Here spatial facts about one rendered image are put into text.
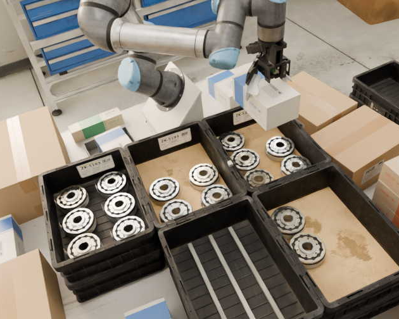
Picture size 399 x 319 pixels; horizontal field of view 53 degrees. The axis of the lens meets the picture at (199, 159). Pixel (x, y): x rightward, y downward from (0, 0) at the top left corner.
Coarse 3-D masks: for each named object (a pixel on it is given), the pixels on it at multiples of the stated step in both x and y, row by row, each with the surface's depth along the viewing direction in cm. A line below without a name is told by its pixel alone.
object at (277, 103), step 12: (240, 84) 126; (264, 84) 125; (276, 84) 124; (240, 96) 130; (252, 96) 122; (264, 96) 120; (276, 96) 120; (288, 96) 119; (252, 108) 125; (264, 108) 118; (276, 108) 118; (288, 108) 121; (264, 120) 121; (276, 120) 122; (288, 120) 124
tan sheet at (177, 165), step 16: (160, 160) 149; (176, 160) 148; (192, 160) 147; (208, 160) 146; (144, 176) 144; (160, 176) 143; (176, 176) 143; (192, 192) 136; (160, 208) 133; (192, 208) 132
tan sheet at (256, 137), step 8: (248, 128) 157; (256, 128) 156; (272, 128) 155; (248, 136) 153; (256, 136) 153; (264, 136) 153; (272, 136) 152; (248, 144) 150; (256, 144) 150; (264, 144) 149; (256, 152) 147; (264, 152) 147; (296, 152) 145; (264, 160) 144; (272, 160) 143; (264, 168) 141; (272, 168) 141; (280, 168) 140; (280, 176) 138
